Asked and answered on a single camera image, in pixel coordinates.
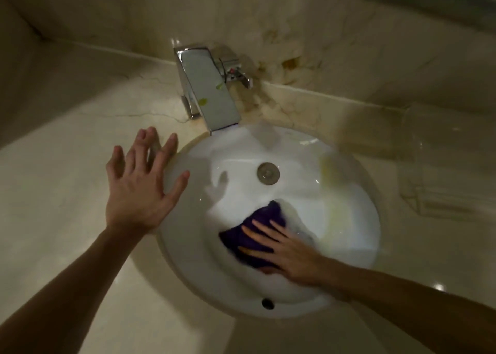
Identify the person's right hand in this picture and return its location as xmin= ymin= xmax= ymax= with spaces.
xmin=237 ymin=219 xmax=330 ymax=287

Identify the person's left hand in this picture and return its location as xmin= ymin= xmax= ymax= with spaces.
xmin=105 ymin=126 xmax=191 ymax=236

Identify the purple cleaning cloth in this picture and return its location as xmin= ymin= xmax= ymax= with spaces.
xmin=218 ymin=199 xmax=287 ymax=269

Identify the white round sink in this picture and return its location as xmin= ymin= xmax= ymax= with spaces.
xmin=154 ymin=123 xmax=382 ymax=320

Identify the person's left forearm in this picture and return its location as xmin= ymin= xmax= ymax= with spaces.
xmin=0 ymin=225 xmax=150 ymax=354

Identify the person's right forearm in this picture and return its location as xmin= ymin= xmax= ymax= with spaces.
xmin=319 ymin=256 xmax=496 ymax=354

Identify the beige marble countertop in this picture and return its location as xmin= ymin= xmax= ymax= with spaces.
xmin=0 ymin=40 xmax=496 ymax=354

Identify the chrome sink drain stopper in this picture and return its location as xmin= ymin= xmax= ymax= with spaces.
xmin=256 ymin=162 xmax=281 ymax=186

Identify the chrome square faucet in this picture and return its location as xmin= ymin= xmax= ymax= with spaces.
xmin=173 ymin=46 xmax=254 ymax=136

